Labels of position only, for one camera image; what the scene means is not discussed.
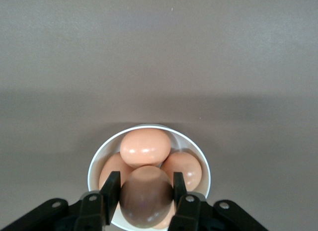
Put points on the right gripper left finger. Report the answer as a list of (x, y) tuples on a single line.
[(92, 211)]

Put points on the brown egg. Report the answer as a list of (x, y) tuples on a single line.
[(186, 170), (165, 222), (145, 149), (111, 170), (146, 196)]

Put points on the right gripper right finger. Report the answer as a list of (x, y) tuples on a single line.
[(188, 213)]

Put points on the white round bowl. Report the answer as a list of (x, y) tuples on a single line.
[(191, 151)]

